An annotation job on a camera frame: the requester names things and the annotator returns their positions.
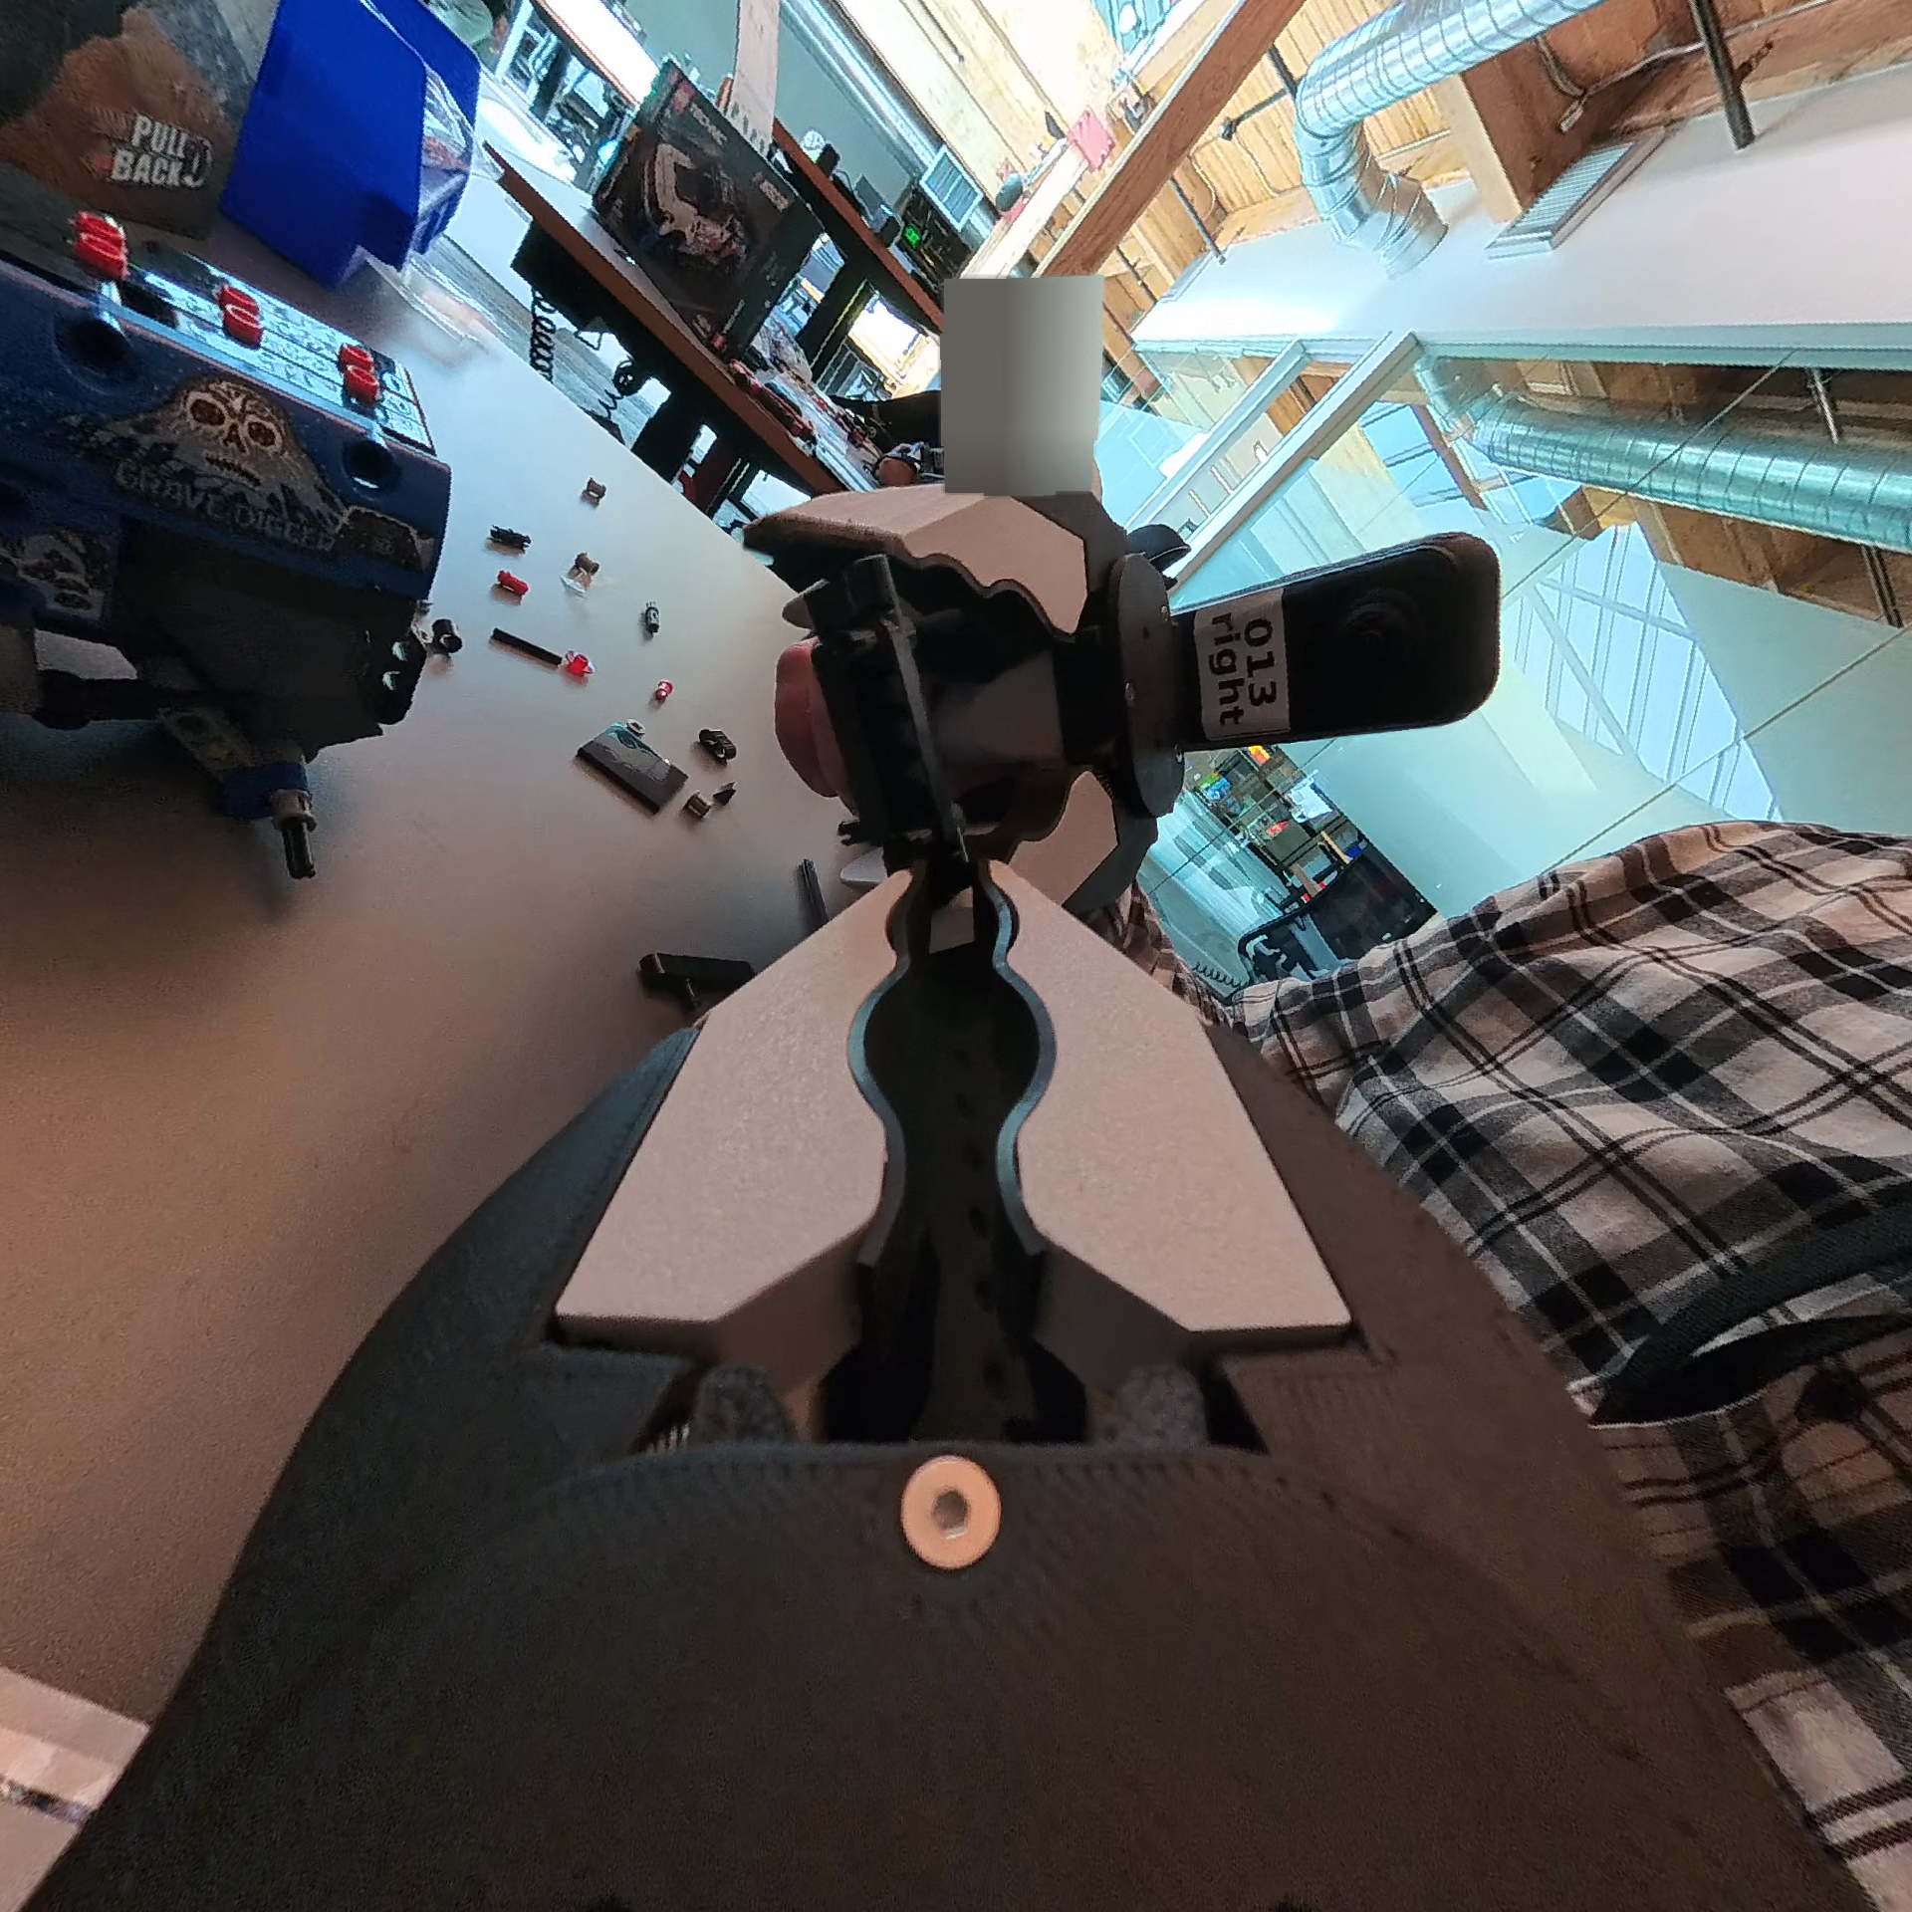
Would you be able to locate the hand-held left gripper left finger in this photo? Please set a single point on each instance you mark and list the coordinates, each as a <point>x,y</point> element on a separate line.
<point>717,1197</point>

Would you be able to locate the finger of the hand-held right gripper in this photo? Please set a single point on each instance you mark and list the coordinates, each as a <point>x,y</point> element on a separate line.
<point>1023,538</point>
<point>867,533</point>

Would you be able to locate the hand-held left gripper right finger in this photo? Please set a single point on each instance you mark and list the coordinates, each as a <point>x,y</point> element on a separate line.
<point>1181,1197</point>

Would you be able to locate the blue black brick truck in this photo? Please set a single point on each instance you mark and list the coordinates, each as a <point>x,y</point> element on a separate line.
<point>209,480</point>

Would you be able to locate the person's right hand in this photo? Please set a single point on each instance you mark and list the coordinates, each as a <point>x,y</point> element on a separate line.
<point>814,717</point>

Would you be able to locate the black T-shaped LEGO beam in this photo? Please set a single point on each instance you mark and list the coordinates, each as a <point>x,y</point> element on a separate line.
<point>694,975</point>

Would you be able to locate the wooden background table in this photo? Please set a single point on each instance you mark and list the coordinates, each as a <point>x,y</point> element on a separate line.
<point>672,345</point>

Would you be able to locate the black flat panel piece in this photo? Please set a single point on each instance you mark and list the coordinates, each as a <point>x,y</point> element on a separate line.
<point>631,768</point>

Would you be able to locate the scattered small brick pieces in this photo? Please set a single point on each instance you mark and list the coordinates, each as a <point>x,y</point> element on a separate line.
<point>532,647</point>

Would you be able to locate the black picture box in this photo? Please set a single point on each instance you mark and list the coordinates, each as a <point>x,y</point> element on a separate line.
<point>713,195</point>

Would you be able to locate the blue storage bin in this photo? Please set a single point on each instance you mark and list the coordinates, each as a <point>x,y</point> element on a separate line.
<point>345,136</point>

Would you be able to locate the monster truck set box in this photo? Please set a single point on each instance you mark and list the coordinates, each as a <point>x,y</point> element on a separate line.
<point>106,106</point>

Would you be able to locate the silver ventilation duct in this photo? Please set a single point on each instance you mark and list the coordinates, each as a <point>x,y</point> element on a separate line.
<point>1404,76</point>
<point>1674,466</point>

